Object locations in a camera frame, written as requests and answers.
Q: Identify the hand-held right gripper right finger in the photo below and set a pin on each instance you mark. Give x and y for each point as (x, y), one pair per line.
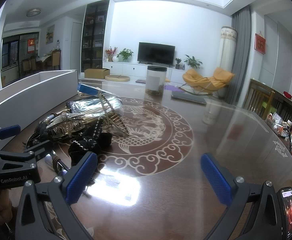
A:
(216, 180)

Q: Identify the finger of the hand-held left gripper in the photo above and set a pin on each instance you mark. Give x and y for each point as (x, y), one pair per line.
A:
(8, 131)
(42, 148)

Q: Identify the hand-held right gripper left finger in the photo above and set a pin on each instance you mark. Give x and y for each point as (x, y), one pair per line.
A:
(82, 180)

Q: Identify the rhinestone bow hair clip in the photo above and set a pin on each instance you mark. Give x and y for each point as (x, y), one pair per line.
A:
(66, 122)

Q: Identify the black furry hair clip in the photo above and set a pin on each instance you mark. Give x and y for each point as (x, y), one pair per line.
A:
(101, 140)

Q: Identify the bag of cotton swabs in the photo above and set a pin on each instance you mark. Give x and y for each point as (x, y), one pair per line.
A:
(86, 105)

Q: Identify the brown patterned wooden desktop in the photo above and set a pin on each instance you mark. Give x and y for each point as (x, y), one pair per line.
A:
(235, 140)

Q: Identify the person's left hand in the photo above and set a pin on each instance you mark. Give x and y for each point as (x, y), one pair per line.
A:
(2, 205)

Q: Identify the white storage box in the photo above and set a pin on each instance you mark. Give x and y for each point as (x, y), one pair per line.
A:
(23, 97)

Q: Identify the gold pearl hair claw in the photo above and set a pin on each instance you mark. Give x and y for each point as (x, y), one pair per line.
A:
(116, 121)

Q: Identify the blue carton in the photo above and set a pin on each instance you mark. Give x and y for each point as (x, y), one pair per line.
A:
(87, 88)

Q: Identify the black smartphone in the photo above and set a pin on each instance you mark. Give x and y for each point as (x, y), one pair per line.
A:
(289, 212)

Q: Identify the pile of small bottles and packets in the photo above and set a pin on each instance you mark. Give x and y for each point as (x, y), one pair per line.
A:
(283, 127)

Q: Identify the wooden dining chair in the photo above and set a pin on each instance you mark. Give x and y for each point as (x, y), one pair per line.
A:
(56, 60)

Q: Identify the grey laptop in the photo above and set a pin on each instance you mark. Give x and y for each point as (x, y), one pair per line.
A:
(188, 97)

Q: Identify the cardboard box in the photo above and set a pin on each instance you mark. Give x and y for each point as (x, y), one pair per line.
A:
(96, 73)

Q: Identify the wooden slat chair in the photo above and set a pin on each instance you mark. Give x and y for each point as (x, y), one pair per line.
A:
(257, 95)

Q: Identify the yellow lounge chair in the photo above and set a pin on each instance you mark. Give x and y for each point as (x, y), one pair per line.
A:
(198, 82)

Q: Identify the clear plastic bottle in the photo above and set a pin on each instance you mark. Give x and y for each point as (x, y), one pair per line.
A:
(58, 45)

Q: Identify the purple floor mat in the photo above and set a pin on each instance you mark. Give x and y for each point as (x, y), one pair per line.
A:
(173, 88)

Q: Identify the dark wooden sideboard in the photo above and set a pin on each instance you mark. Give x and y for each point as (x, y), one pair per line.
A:
(285, 105)

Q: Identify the beige round floor cushion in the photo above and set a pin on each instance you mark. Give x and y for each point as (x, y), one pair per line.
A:
(117, 78)

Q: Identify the clear jar with black lid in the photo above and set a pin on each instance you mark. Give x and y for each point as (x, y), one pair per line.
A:
(156, 80)

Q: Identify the red flowers in vase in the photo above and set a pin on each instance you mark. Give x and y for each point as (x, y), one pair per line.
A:
(110, 52)

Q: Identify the broad-leaf potted plant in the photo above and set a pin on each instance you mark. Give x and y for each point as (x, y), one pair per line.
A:
(193, 61)

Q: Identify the white television cabinet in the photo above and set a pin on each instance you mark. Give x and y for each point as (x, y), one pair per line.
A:
(133, 68)

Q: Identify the small potted plant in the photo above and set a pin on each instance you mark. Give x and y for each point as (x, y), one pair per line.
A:
(178, 62)

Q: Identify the covered standing air conditioner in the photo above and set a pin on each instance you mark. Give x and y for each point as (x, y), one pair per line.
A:
(227, 55)

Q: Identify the bushy green potted plant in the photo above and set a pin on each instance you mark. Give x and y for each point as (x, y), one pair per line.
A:
(125, 53)

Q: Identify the grey curtain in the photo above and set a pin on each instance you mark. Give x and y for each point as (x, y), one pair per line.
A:
(240, 55)

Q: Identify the dark glass-door bookcase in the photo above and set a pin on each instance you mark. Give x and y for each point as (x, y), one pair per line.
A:
(93, 30)

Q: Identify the black television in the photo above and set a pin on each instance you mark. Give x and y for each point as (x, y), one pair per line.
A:
(156, 53)

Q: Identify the red wall calendar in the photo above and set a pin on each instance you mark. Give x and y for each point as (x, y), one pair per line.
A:
(31, 45)

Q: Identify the framed wall painting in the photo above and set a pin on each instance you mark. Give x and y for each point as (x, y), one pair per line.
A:
(50, 34)

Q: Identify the red wall hanging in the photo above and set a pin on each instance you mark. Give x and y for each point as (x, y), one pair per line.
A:
(260, 42)

